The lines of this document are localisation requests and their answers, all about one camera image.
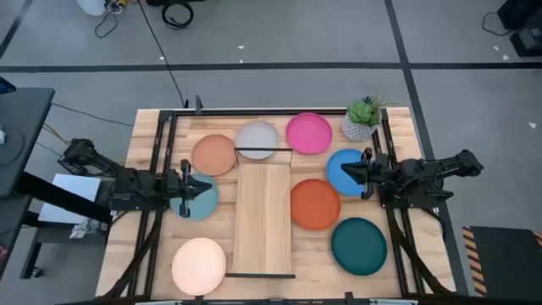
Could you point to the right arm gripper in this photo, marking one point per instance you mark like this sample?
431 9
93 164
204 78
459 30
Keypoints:
367 190

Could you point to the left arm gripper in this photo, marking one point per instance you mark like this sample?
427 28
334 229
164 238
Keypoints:
184 207

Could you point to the light teal plate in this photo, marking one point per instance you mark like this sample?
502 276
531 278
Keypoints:
201 207

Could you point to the blue plate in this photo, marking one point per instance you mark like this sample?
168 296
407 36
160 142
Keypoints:
336 186

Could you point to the tan brown plate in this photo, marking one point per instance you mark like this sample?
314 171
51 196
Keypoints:
214 154

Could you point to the orange plate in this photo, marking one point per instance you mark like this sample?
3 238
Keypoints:
315 204

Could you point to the pink plate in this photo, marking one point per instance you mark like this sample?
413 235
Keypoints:
309 133

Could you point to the dark teal plate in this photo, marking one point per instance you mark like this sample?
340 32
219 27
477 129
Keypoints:
359 246

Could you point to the pale peach plate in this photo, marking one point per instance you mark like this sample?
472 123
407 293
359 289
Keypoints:
198 266

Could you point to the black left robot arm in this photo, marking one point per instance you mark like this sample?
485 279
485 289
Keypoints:
127 182

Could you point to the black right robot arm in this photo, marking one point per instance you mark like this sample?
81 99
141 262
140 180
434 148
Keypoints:
444 167

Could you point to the succulent in white patterned pot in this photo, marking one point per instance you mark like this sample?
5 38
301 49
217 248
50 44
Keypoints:
357 127

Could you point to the grey plate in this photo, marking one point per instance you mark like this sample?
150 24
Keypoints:
257 135

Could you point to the crumpled clear plastic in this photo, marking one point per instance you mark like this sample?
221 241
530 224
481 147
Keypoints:
86 229

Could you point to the white box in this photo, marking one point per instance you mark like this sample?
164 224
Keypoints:
70 197

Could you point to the black mat with hazard stripes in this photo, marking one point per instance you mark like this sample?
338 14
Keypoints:
504 262

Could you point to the black desk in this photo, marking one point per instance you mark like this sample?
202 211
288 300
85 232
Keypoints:
25 127

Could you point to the white container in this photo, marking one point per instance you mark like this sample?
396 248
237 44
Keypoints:
91 6

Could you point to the black equipment box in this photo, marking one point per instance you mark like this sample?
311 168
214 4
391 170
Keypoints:
527 42

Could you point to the blue object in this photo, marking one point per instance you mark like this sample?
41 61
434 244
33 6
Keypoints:
5 86

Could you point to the black equipment case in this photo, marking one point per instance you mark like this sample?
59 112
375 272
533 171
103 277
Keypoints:
521 12

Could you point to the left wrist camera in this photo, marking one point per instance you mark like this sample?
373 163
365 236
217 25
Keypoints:
171 185

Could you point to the wooden shelf with black frame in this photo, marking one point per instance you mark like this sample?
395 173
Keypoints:
262 212

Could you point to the black aluminium rig frame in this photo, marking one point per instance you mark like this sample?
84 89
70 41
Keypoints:
254 112

